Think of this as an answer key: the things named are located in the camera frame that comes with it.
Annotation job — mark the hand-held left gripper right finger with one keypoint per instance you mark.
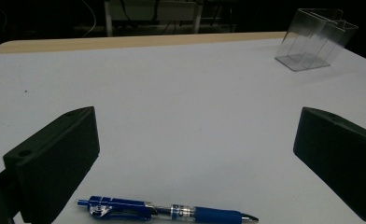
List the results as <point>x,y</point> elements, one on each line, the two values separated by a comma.
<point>343,149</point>

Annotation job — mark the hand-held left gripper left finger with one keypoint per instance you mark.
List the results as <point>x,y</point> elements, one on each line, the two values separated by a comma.
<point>53,155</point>

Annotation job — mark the clear plastic pen holder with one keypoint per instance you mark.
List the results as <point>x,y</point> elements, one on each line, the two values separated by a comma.
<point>315,40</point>

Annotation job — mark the blue retractable pen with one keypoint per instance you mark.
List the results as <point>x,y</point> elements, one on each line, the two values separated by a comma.
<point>171,211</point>

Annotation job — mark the white metal table frame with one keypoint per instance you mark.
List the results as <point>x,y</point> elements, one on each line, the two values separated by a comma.
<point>154,15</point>

